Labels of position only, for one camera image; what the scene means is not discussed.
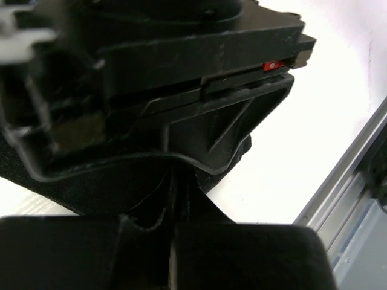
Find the aluminium front rail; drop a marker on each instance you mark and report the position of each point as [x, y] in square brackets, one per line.
[336, 209]

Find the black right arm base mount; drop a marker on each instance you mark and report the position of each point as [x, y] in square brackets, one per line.
[375, 172]

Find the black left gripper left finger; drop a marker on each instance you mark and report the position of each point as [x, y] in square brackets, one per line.
[92, 252]

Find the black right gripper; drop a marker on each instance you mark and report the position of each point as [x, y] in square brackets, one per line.
[107, 81]

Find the long black sock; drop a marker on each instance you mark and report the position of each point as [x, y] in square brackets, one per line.
[119, 187]

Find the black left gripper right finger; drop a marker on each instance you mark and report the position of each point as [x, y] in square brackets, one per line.
[209, 251]

